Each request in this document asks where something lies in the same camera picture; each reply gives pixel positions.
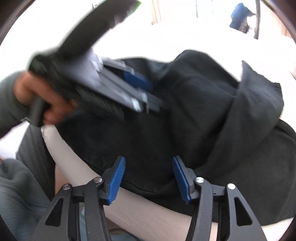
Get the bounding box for black denim pants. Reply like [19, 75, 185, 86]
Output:
[57, 50, 295, 225]

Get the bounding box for left forearm grey sleeve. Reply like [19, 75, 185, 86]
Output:
[0, 71, 29, 138]

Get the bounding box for left hand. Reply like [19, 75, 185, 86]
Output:
[13, 71, 77, 125]

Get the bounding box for white bed mattress sheet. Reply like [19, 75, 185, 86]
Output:
[41, 125, 191, 240]

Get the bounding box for blue cloth hanging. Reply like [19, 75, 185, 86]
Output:
[229, 3, 256, 34]

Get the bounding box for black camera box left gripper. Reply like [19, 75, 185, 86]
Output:
[58, 0, 142, 58]

